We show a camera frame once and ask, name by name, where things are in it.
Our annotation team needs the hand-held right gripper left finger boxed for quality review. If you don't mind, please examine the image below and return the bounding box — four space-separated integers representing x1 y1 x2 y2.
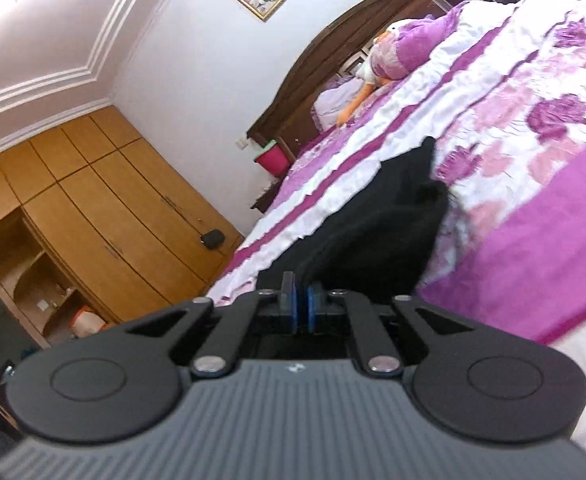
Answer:
122 271 302 377

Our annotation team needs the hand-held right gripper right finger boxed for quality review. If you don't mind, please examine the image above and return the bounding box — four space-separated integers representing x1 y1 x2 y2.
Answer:
303 281 475 378

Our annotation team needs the black button cardigan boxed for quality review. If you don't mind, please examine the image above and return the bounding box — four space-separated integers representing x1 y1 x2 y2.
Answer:
257 136 450 311

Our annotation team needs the dark wooden nightstand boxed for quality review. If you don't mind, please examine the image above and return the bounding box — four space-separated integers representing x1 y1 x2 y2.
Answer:
249 177 285 217

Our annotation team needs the pink bucket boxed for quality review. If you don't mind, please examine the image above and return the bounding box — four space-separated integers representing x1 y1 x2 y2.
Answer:
253 140 290 179

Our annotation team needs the light wooden wardrobe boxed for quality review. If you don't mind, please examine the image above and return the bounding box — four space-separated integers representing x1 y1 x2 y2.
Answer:
0 105 247 352

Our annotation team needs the orange white bag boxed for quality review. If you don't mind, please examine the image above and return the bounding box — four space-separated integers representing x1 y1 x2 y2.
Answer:
70 307 106 339

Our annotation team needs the pale pink pillow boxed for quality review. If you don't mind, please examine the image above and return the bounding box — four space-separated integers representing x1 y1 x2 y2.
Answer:
312 77 370 133

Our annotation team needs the purple floral bedspread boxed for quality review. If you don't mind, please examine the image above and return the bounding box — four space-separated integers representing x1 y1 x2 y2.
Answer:
205 0 586 461

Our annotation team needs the orange doll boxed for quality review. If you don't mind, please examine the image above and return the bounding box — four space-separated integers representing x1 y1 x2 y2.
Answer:
335 22 401 127

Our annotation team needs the dark wooden headboard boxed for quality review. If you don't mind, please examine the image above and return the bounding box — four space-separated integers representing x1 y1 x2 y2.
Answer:
246 0 465 162

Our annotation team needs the purple floral pillow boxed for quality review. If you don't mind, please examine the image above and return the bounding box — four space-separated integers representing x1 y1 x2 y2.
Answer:
368 15 455 82

